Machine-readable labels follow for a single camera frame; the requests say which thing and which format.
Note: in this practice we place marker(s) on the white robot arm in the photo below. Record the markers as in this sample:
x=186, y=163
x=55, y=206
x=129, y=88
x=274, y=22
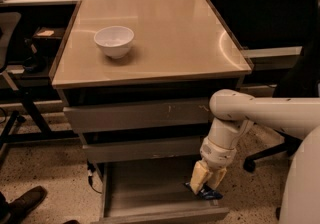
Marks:
x=234, y=114

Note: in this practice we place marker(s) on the black box under desk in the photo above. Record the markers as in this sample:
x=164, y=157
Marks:
x=47, y=41

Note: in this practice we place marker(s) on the dark blue rxbar wrapper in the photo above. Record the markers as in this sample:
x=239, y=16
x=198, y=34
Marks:
x=206, y=193

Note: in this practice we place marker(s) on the top grey drawer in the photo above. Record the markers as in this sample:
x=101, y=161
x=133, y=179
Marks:
x=137, y=115

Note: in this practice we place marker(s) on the white ceramic bowl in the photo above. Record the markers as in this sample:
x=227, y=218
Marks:
x=114, y=41

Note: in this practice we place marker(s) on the black office chair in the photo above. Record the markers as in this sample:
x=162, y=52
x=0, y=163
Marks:
x=301, y=81

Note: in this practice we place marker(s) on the middle grey drawer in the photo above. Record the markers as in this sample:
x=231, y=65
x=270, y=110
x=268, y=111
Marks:
x=103, y=152

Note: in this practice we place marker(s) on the brown shoe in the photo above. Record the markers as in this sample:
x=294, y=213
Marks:
x=17, y=210

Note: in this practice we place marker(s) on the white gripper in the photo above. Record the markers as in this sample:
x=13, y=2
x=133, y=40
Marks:
x=217, y=154

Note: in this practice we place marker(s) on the grey drawer cabinet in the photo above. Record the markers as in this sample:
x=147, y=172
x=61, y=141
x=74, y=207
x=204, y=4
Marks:
x=180, y=50

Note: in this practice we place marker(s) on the bottom grey open drawer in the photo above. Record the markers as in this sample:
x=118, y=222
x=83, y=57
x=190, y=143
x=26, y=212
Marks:
x=152, y=191

